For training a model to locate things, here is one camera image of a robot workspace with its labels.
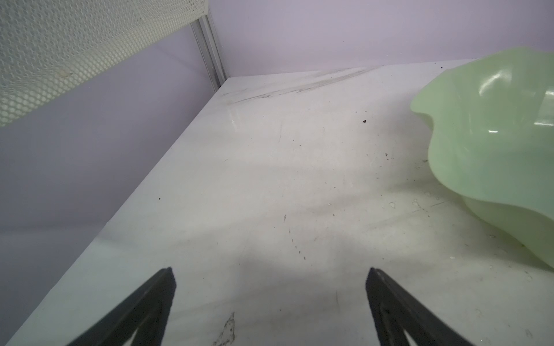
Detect green glass fruit bowl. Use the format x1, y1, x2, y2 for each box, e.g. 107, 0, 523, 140
411, 48, 553, 265

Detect white perforated two-tier shelf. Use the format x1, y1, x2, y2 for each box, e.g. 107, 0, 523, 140
1, 0, 209, 126

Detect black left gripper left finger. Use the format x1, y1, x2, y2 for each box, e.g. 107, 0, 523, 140
69, 268, 177, 345

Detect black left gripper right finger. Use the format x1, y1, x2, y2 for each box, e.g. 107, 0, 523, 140
365, 268, 472, 346

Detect aluminium frame corner post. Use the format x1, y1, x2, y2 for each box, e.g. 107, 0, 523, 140
191, 12, 228, 92

